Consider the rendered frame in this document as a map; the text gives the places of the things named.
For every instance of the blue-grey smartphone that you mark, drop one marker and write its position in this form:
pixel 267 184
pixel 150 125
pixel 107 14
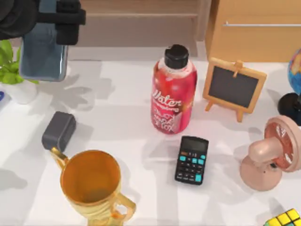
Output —
pixel 44 58

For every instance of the green plant in white pot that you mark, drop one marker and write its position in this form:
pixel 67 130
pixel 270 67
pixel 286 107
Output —
pixel 11 70

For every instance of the wooden open shelf unit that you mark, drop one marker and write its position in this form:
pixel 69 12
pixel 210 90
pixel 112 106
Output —
pixel 141 28

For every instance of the blue and white flat object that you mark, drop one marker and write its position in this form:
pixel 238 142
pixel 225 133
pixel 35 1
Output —
pixel 2 99

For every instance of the dark grey rounded box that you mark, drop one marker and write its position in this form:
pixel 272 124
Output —
pixel 58 130

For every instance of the red bottle with black cap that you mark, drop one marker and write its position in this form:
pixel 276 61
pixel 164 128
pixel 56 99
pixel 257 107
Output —
pixel 172 99

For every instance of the gold trophy cup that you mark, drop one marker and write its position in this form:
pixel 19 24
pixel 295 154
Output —
pixel 91 179

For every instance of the wooden framed small blackboard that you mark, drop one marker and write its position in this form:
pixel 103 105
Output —
pixel 232 86

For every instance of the black calculator with cyan keys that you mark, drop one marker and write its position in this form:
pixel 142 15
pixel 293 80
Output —
pixel 191 162

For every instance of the pale wooden cupboard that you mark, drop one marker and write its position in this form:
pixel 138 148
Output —
pixel 254 44

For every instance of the globe on black stand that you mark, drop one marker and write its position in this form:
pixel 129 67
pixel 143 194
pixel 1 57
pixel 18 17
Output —
pixel 295 70

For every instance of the pink desk fan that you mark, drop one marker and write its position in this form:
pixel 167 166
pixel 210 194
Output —
pixel 263 164

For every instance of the multicoloured puzzle cube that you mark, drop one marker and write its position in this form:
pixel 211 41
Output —
pixel 285 219

